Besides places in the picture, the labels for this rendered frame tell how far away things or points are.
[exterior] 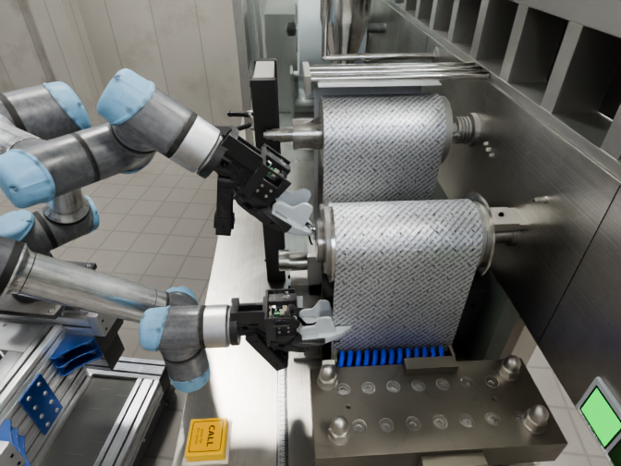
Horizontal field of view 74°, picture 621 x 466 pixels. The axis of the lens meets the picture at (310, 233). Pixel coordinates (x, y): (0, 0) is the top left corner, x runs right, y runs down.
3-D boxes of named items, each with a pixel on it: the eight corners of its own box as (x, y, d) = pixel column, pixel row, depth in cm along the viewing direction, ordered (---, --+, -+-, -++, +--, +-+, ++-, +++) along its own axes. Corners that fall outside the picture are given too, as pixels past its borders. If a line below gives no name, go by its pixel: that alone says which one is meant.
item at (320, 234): (314, 255, 75) (313, 214, 74) (325, 255, 75) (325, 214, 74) (318, 267, 68) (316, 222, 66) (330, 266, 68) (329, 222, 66)
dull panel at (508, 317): (347, 73, 268) (348, 33, 254) (352, 73, 268) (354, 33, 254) (477, 374, 90) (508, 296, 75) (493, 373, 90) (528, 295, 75)
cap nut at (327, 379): (316, 374, 75) (316, 358, 72) (335, 373, 75) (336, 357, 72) (317, 391, 72) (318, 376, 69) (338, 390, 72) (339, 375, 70)
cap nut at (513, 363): (493, 364, 76) (500, 349, 74) (513, 363, 77) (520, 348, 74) (502, 382, 74) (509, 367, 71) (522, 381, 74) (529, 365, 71)
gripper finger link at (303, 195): (331, 210, 69) (287, 181, 65) (309, 232, 72) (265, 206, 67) (328, 199, 71) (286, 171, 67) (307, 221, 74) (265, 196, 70)
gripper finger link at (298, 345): (325, 346, 71) (274, 347, 71) (325, 351, 72) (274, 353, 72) (323, 324, 75) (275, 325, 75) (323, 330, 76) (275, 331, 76)
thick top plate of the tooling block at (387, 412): (309, 386, 79) (309, 368, 76) (512, 376, 81) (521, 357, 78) (314, 475, 67) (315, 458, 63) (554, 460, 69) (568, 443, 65)
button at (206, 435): (192, 424, 81) (190, 418, 79) (228, 423, 81) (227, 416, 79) (186, 462, 75) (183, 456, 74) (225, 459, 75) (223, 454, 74)
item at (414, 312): (331, 350, 80) (334, 281, 69) (450, 345, 81) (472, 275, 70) (331, 352, 79) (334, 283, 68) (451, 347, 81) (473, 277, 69)
